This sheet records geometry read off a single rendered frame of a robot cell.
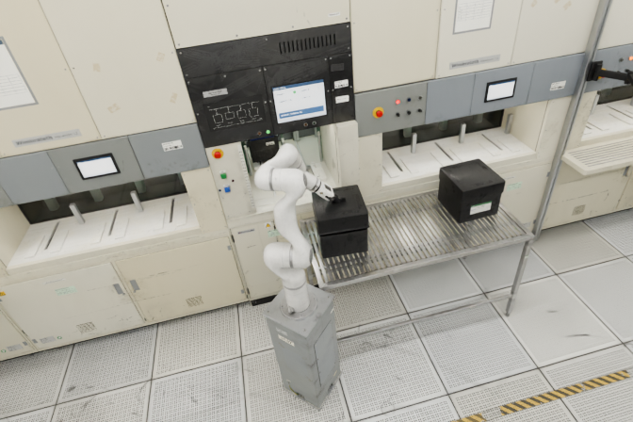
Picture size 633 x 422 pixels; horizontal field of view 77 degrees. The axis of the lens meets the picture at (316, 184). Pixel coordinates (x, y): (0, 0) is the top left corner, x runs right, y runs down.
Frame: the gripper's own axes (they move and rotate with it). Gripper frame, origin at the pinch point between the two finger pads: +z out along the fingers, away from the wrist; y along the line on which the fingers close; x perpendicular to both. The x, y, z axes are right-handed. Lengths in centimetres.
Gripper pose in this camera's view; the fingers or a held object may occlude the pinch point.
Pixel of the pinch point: (336, 198)
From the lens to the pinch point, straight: 228.1
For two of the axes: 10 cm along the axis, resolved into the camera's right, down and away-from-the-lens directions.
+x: -6.3, 6.8, 3.7
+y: -1.3, -5.6, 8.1
